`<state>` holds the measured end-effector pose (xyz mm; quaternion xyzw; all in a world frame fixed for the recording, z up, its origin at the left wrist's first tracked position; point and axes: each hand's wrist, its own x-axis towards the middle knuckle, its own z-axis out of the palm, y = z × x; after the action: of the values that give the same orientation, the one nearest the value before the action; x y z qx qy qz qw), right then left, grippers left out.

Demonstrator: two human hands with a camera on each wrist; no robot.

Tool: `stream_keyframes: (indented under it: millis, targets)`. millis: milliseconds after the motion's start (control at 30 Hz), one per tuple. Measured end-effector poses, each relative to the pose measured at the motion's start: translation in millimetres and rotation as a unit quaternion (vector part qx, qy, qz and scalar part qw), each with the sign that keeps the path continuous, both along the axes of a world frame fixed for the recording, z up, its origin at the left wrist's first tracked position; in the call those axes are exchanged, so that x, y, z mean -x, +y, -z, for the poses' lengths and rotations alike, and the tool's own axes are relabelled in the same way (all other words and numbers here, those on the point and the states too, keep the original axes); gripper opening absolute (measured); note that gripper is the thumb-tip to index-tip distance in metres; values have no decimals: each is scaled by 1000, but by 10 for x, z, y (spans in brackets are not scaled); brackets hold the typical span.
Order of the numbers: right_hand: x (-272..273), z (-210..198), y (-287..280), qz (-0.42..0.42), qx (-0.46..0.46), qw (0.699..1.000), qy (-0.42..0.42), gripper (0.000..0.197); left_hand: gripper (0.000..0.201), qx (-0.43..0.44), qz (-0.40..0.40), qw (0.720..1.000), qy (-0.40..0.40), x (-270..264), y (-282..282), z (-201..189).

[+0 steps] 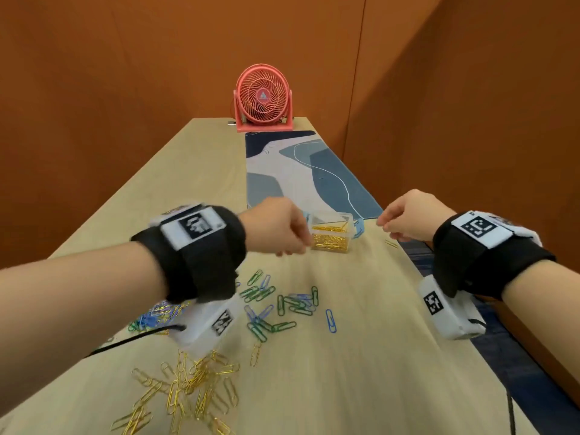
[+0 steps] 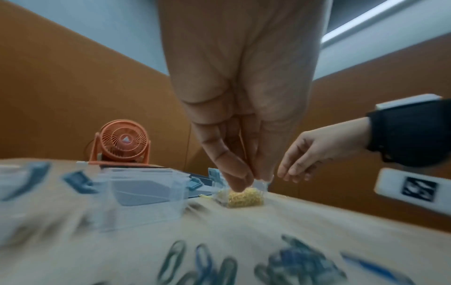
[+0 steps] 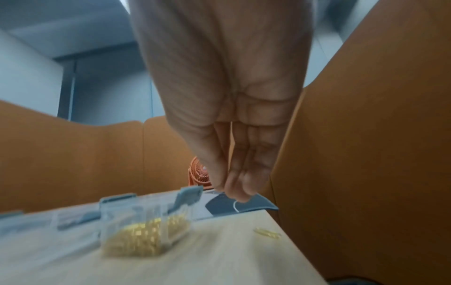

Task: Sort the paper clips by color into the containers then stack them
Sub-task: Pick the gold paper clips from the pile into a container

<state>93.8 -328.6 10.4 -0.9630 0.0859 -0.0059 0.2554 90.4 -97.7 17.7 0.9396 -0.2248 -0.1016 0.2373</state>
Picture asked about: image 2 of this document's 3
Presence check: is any person's left hand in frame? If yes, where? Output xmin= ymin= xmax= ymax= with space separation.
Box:
xmin=156 ymin=0 xmax=334 ymax=193

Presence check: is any person's right hand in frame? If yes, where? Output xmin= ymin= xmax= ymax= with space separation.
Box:
xmin=277 ymin=116 xmax=373 ymax=184

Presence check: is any heap of gold paper clips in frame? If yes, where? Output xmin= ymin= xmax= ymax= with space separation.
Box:
xmin=227 ymin=189 xmax=265 ymax=209

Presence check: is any clear box with blue latches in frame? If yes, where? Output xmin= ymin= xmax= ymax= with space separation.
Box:
xmin=208 ymin=167 xmax=272 ymax=209
xmin=0 ymin=161 xmax=103 ymax=246
xmin=62 ymin=167 xmax=203 ymax=233

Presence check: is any pile of mixed paper clips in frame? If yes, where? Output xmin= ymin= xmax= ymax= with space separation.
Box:
xmin=156 ymin=235 xmax=417 ymax=285

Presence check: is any black right wristband with tags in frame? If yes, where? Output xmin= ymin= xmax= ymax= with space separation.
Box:
xmin=365 ymin=94 xmax=451 ymax=168

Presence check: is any white ceiling light panel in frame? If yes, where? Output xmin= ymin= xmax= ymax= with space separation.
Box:
xmin=320 ymin=0 xmax=423 ymax=45

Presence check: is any pink desk fan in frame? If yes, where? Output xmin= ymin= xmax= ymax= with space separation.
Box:
xmin=87 ymin=119 xmax=152 ymax=165

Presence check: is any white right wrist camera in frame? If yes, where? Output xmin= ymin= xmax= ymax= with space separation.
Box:
xmin=373 ymin=167 xmax=451 ymax=216

